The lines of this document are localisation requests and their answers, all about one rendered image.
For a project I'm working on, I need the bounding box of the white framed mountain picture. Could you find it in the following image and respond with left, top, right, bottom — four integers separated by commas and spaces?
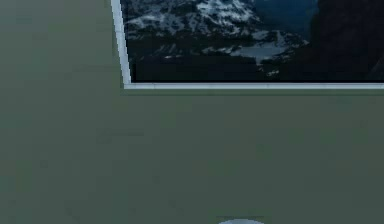
110, 0, 384, 90

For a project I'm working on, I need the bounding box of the pale blue round object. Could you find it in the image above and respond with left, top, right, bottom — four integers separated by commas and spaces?
217, 218, 266, 224

